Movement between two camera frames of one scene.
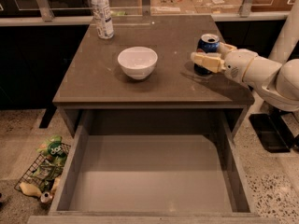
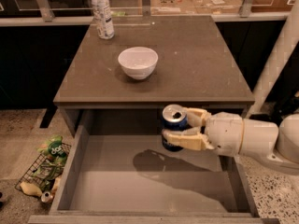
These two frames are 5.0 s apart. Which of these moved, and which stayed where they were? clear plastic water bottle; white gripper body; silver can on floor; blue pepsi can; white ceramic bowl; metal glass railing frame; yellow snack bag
Moved: white gripper body; blue pepsi can
Stayed: yellow snack bag; metal glass railing frame; clear plastic water bottle; silver can on floor; white ceramic bowl
